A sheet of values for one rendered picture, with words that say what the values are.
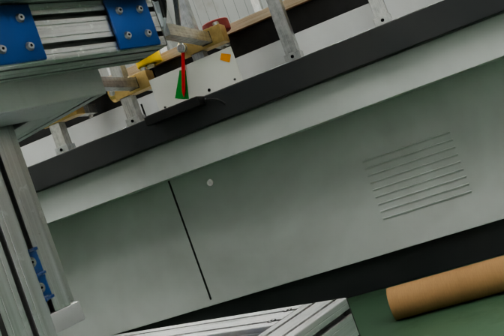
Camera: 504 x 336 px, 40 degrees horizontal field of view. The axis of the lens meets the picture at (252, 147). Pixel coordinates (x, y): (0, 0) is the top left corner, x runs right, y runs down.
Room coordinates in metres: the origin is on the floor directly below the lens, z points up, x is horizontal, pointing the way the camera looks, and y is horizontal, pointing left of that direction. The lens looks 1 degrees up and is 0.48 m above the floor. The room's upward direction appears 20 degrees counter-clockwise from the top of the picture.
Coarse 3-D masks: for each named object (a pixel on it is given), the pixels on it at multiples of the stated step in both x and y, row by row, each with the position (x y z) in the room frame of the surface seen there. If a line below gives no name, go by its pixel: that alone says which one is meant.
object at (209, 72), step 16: (192, 64) 1.91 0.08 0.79; (208, 64) 1.89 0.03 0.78; (224, 64) 1.88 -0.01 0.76; (160, 80) 1.94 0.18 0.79; (176, 80) 1.93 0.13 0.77; (192, 80) 1.91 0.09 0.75; (208, 80) 1.90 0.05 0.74; (224, 80) 1.89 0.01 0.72; (240, 80) 1.87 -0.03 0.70; (160, 96) 1.94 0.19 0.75; (192, 96) 1.92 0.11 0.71
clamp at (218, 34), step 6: (204, 30) 1.89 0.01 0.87; (210, 30) 1.88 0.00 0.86; (216, 30) 1.88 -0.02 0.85; (222, 30) 1.89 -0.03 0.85; (210, 36) 1.88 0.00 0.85; (216, 36) 1.88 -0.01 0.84; (222, 36) 1.87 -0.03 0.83; (228, 36) 1.92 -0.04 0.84; (216, 42) 1.88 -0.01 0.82; (222, 42) 1.89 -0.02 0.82; (228, 42) 1.92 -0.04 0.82; (192, 48) 1.90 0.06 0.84; (198, 48) 1.90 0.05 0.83; (204, 48) 1.89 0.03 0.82; (210, 48) 1.91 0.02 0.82; (186, 54) 1.92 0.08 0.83; (192, 54) 1.91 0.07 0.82
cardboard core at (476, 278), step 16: (448, 272) 1.66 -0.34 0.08; (464, 272) 1.64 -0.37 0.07; (480, 272) 1.62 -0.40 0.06; (496, 272) 1.61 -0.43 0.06; (400, 288) 1.69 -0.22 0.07; (416, 288) 1.67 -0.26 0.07; (432, 288) 1.65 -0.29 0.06; (448, 288) 1.64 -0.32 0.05; (464, 288) 1.63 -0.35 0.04; (480, 288) 1.62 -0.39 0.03; (496, 288) 1.61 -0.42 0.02; (400, 304) 1.67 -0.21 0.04; (416, 304) 1.66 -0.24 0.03; (432, 304) 1.66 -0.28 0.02; (448, 304) 1.65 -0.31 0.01
